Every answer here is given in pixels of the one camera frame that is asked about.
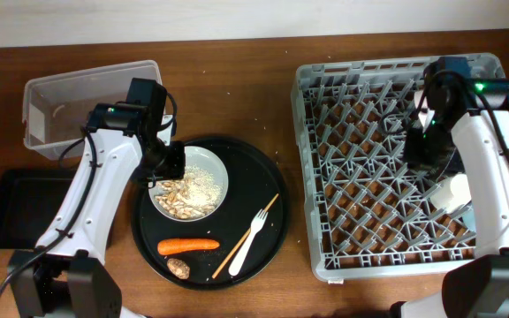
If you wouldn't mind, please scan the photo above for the small white cup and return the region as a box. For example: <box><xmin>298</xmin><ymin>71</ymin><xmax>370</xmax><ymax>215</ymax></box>
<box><xmin>429</xmin><ymin>174</ymin><xmax>471</xmax><ymax>214</ymax></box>

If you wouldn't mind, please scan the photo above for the pile of food scraps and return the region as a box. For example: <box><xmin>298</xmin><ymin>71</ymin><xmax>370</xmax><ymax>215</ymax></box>
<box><xmin>149</xmin><ymin>165</ymin><xmax>224</xmax><ymax>221</ymax></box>

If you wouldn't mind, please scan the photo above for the grey plate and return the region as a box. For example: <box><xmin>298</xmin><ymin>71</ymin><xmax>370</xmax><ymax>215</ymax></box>
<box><xmin>152</xmin><ymin>146</ymin><xmax>229</xmax><ymax>223</ymax></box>

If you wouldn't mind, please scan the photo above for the pink bowl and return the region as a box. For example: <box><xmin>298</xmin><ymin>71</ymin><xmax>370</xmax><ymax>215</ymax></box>
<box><xmin>414</xmin><ymin>90</ymin><xmax>435</xmax><ymax>132</ymax></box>

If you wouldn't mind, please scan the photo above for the blue plastic cup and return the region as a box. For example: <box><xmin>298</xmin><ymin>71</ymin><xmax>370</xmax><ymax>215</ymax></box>
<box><xmin>461</xmin><ymin>208</ymin><xmax>476</xmax><ymax>232</ymax></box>

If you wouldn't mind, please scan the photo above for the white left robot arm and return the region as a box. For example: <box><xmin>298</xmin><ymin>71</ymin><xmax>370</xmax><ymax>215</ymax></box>
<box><xmin>0</xmin><ymin>102</ymin><xmax>185</xmax><ymax>317</ymax></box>

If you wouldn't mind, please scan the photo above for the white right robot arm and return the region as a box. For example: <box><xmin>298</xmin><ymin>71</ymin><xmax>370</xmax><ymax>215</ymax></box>
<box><xmin>391</xmin><ymin>71</ymin><xmax>509</xmax><ymax>317</ymax></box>

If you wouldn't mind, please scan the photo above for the grey dishwasher rack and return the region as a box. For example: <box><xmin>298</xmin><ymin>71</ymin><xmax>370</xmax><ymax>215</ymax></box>
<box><xmin>291</xmin><ymin>53</ymin><xmax>507</xmax><ymax>283</ymax></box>

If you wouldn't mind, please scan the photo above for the clear plastic waste bin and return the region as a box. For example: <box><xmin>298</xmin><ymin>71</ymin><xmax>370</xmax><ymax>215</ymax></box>
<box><xmin>22</xmin><ymin>60</ymin><xmax>162</xmax><ymax>161</ymax></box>

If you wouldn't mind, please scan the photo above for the orange carrot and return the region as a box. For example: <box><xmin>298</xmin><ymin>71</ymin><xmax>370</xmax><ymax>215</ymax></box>
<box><xmin>157</xmin><ymin>238</ymin><xmax>220</xmax><ymax>256</ymax></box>

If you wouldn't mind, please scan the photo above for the brown mushroom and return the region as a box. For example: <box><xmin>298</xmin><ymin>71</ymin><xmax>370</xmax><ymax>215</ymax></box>
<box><xmin>167</xmin><ymin>258</ymin><xmax>191</xmax><ymax>280</ymax></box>

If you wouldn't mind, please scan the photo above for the round black serving tray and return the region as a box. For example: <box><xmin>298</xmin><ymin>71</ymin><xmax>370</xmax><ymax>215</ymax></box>
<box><xmin>132</xmin><ymin>137</ymin><xmax>290</xmax><ymax>290</ymax></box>

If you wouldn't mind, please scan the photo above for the wooden chopstick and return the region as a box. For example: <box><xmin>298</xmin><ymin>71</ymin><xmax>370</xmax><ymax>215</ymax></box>
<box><xmin>211</xmin><ymin>193</ymin><xmax>279</xmax><ymax>279</ymax></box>

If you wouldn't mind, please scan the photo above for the white plastic fork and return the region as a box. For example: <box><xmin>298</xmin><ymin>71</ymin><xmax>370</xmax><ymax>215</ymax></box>
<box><xmin>228</xmin><ymin>209</ymin><xmax>268</xmax><ymax>276</ymax></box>

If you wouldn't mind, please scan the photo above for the black rectangular tray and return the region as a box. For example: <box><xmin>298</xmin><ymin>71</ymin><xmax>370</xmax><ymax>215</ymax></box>
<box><xmin>0</xmin><ymin>169</ymin><xmax>75</xmax><ymax>250</ymax></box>

